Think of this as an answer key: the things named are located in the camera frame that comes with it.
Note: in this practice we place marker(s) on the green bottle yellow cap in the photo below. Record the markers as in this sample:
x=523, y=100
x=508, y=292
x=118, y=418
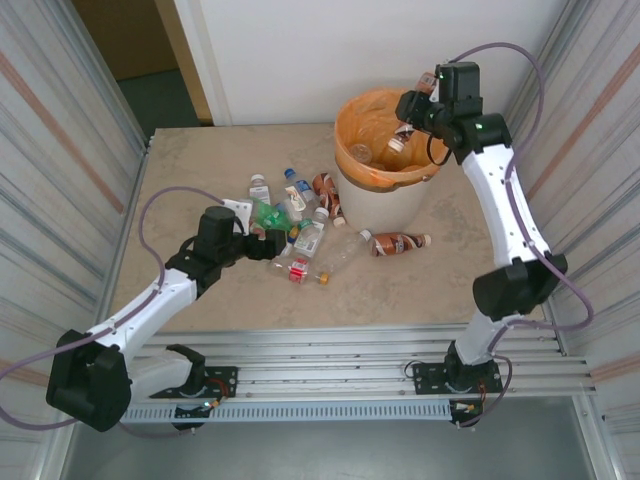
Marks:
x=267, y=212

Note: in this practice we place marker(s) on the clear bottle green white label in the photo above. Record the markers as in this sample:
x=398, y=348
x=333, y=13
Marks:
x=310, y=237

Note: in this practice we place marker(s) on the brown coffee bottle white cap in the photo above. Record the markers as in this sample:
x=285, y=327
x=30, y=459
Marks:
x=396, y=144
x=327, y=192
x=395, y=244

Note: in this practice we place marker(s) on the clear bottle cream label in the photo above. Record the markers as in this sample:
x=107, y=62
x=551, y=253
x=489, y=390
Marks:
x=294, y=199

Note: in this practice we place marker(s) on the small clear bottle white cap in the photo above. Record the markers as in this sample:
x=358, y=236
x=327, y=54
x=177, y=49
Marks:
x=259, y=192

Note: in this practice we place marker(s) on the clear bottle blue Pepsi label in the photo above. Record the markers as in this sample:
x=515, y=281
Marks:
x=302, y=187

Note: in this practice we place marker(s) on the clear unlabelled bottle white cap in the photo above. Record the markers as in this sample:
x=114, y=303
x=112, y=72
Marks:
x=360, y=151
x=345, y=247

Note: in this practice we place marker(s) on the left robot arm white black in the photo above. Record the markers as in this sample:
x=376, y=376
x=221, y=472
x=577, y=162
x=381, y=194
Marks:
x=140, y=310

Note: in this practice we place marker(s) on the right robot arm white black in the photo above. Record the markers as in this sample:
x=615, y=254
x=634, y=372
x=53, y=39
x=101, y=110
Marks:
x=505, y=210

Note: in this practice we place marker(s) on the orange plastic bin liner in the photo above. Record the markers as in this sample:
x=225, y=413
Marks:
x=360, y=120

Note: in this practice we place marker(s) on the white ribbed waste bin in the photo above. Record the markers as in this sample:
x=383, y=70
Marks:
x=380, y=210

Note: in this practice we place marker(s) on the corrugated translucent side panel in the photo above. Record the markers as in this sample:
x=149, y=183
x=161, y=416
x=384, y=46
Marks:
x=615, y=100
x=50, y=150

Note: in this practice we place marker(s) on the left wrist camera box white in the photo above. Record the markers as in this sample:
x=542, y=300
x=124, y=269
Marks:
x=237, y=207

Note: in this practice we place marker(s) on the aluminium rail frame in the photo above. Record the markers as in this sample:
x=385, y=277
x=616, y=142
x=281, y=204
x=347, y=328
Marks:
x=325, y=350

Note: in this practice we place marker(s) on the tan wooden door frame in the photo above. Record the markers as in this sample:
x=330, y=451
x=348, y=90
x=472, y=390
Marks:
x=182, y=50

